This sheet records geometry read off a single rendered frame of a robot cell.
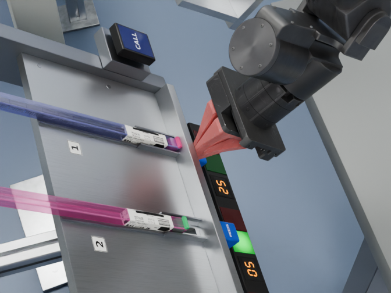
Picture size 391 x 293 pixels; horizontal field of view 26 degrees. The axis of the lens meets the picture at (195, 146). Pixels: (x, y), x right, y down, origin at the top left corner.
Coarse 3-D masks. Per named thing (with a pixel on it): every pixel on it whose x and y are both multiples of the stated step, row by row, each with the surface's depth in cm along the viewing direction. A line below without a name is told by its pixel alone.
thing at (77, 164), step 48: (48, 96) 87; (96, 96) 93; (144, 96) 99; (48, 144) 83; (96, 144) 88; (144, 144) 92; (48, 192) 80; (96, 192) 84; (144, 192) 89; (96, 240) 80; (144, 240) 85; (192, 240) 90; (96, 288) 76; (144, 288) 81; (192, 288) 85
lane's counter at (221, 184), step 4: (212, 176) 101; (216, 176) 102; (212, 180) 101; (216, 180) 102; (220, 180) 102; (224, 180) 103; (216, 184) 101; (220, 184) 102; (224, 184) 102; (228, 184) 103; (216, 188) 101; (220, 188) 101; (224, 188) 102; (228, 188) 102; (216, 192) 100; (220, 192) 101; (224, 192) 101; (228, 192) 102; (224, 196) 101; (228, 196) 101; (232, 196) 102
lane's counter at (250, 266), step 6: (240, 258) 96; (246, 258) 97; (252, 258) 98; (240, 264) 95; (246, 264) 96; (252, 264) 97; (246, 270) 95; (252, 270) 96; (258, 270) 97; (246, 276) 95; (252, 276) 96; (258, 276) 96
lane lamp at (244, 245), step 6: (240, 234) 99; (246, 234) 99; (240, 240) 98; (246, 240) 99; (234, 246) 96; (240, 246) 97; (246, 246) 98; (252, 246) 99; (246, 252) 97; (252, 252) 98
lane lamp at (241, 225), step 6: (222, 210) 99; (228, 210) 100; (234, 210) 101; (222, 216) 98; (228, 216) 99; (234, 216) 100; (240, 216) 101; (228, 222) 98; (234, 222) 99; (240, 222) 100; (240, 228) 99
